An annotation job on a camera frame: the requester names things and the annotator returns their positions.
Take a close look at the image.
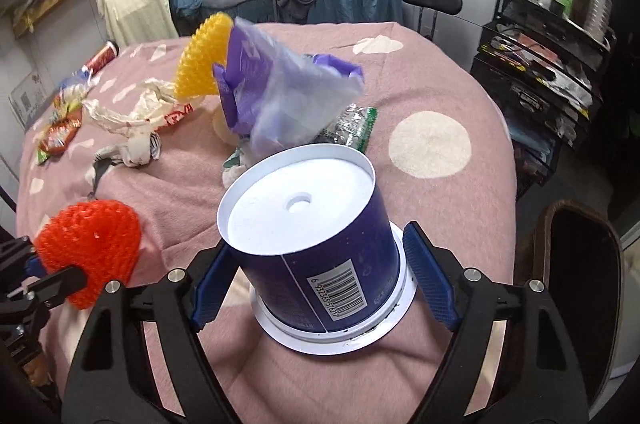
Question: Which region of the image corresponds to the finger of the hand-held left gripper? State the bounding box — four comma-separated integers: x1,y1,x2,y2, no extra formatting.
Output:
22,267,99,311
0,237,46,279

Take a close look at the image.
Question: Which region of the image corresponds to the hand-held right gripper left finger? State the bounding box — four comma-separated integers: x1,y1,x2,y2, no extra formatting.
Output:
60,245,238,424

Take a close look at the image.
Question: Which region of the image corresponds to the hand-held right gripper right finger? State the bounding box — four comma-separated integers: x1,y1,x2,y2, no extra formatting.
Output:
401,220,592,424

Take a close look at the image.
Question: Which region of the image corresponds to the red mesh scrubber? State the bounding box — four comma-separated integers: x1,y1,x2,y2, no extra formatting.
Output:
34,199,142,311

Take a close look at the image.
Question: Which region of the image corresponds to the blue upside-down plastic tub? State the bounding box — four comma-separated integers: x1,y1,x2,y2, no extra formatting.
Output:
216,143,418,353

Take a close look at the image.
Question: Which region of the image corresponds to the brown trash bin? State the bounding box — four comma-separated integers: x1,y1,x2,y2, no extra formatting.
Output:
532,199,626,405

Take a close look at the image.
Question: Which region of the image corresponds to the white striped wrapper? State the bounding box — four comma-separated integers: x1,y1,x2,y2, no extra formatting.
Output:
91,131,163,170

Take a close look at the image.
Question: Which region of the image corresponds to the red snack packet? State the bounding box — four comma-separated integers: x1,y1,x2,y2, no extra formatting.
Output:
37,117,83,167

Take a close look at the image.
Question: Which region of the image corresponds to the beige round object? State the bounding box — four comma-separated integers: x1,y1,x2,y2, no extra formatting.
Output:
212,111,236,146

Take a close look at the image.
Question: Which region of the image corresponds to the colourful snack packet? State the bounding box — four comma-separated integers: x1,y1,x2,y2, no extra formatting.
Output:
52,72,98,112

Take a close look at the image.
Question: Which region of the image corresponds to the clear green-edged wrapper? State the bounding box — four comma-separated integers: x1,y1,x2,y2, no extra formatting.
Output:
315,103,379,154

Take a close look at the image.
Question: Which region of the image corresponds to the white red-printed plastic bag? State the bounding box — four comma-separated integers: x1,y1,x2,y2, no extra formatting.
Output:
82,77,198,137

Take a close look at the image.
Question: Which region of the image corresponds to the pink dotted blanket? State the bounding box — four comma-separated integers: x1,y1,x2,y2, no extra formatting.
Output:
15,22,516,424

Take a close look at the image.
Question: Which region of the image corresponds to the red can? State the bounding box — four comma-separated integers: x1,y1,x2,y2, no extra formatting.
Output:
85,42,120,75

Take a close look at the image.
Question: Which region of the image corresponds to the purple plastic bag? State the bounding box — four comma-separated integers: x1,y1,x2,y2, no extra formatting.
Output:
212,17,365,157

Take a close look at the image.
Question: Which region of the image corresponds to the black mesh drawer cart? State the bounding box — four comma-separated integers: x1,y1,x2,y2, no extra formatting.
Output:
470,0,618,200

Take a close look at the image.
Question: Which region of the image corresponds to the yellow mesh scrubber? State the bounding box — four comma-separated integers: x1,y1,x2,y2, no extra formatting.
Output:
173,14,235,99

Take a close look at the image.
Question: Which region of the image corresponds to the blue covered massage bed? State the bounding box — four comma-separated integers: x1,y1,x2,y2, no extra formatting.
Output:
200,0,406,28

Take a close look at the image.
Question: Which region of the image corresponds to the brown bottle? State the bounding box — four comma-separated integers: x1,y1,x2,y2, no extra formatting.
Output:
570,0,592,26

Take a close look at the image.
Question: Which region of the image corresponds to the clear bottle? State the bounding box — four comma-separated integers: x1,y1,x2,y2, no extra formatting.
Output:
582,0,613,34

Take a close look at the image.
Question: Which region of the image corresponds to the white wall notice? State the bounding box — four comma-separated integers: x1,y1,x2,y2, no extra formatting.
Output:
10,72,46,125

